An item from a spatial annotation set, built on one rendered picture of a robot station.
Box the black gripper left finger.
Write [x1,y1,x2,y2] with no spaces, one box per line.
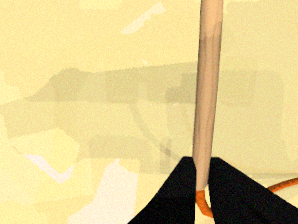
[128,156,197,224]

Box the thin wooden stick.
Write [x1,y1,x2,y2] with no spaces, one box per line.
[192,0,223,218]

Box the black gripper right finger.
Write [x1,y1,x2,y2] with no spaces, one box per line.
[208,156,298,224]

